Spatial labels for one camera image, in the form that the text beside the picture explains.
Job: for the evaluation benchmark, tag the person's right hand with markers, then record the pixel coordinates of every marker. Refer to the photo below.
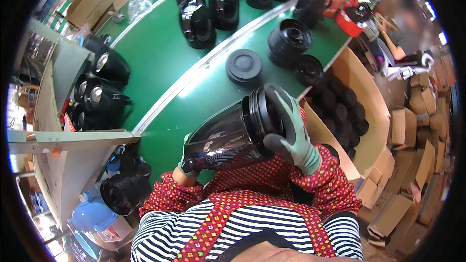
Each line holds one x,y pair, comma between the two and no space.
300,142

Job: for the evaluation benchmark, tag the person's left hand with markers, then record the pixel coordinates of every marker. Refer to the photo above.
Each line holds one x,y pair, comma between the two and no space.
189,170

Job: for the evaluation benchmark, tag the dark glossy thermos jug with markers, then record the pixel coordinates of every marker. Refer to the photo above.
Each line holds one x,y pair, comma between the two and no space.
225,134

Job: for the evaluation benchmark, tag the black ribbed jug shell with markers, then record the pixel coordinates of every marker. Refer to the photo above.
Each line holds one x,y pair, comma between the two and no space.
125,191

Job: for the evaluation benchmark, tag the small black ribbed base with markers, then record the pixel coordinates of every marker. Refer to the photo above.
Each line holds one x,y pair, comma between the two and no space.
309,71

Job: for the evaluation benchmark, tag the cardboard carton of black caps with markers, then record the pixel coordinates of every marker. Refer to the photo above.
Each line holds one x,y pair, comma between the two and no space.
364,91

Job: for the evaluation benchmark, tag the person's body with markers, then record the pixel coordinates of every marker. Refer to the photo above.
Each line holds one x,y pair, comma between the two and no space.
247,229

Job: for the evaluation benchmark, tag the flat round black lid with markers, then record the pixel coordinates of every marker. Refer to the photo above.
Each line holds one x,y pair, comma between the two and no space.
244,67

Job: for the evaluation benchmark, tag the stack of black ribbed bases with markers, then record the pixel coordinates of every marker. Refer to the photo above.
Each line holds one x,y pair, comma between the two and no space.
289,42

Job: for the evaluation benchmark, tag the light blue plastic jug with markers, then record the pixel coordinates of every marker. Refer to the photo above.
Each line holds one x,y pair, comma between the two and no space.
93,216

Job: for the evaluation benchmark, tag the black jug with steel mouth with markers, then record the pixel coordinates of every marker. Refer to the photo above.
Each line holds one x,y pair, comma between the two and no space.
82,120
103,98
111,65
80,88

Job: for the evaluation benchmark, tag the heap of cardboard cartons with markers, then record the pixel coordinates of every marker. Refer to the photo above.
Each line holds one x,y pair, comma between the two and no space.
415,160

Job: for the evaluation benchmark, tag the group of black thermos jugs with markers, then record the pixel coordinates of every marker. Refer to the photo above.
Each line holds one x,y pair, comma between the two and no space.
224,7

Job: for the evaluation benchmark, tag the clear plastic bag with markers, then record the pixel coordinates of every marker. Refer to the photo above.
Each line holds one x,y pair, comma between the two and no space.
141,3

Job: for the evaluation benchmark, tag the brown cardboard boxes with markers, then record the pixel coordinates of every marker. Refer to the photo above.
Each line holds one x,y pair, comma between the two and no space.
91,3

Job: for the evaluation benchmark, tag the metal conveyor divider rail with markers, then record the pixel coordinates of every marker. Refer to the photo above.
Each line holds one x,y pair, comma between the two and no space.
204,67

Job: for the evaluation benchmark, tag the grey metal workbench frame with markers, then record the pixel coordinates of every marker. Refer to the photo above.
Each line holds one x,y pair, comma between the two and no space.
72,140

